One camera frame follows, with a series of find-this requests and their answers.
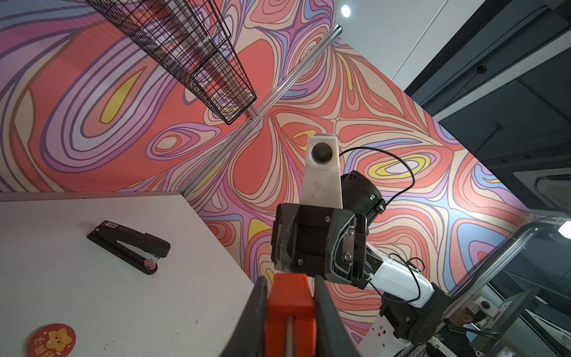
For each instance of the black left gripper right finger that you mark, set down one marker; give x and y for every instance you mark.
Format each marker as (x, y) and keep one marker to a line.
(332, 337)

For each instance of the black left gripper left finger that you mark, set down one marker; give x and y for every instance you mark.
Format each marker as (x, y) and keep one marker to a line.
(248, 338)

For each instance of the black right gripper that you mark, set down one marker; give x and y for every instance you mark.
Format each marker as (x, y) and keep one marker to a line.
(326, 242)

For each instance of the red small padlock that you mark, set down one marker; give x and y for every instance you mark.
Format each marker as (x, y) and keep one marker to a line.
(291, 326)

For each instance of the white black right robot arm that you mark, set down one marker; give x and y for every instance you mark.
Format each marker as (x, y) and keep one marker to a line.
(411, 305)

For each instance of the black stapler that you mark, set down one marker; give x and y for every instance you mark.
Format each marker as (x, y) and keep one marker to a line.
(140, 250)

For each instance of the round red star sticker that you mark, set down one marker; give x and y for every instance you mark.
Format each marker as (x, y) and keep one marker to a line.
(53, 340)

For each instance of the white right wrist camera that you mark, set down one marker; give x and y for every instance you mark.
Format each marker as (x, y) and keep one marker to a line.
(322, 176)

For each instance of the black wire basket back wall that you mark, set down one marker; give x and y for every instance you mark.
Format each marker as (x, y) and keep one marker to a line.
(191, 41)

